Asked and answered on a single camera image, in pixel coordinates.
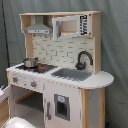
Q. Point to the red stove knob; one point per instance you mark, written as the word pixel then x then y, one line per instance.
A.
pixel 33 84
pixel 15 79

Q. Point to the white microwave cabinet door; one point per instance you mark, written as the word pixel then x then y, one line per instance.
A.
pixel 71 26

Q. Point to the white oven door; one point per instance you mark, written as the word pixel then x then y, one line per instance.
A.
pixel 6 94

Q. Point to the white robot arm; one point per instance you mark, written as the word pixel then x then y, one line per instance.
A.
pixel 17 122

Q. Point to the wooden toy kitchen unit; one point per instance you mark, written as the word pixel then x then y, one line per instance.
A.
pixel 28 102

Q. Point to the black toy faucet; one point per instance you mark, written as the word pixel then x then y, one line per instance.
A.
pixel 81 65

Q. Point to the grey toy sink basin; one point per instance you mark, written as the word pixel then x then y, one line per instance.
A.
pixel 72 74

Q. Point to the black toy stovetop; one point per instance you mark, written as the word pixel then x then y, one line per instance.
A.
pixel 36 68

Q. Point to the small steel pot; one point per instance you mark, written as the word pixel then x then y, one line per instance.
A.
pixel 30 62

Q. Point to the white dishwasher door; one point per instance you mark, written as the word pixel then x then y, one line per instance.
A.
pixel 62 106

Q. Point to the grey range hood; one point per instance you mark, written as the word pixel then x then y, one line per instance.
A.
pixel 38 27

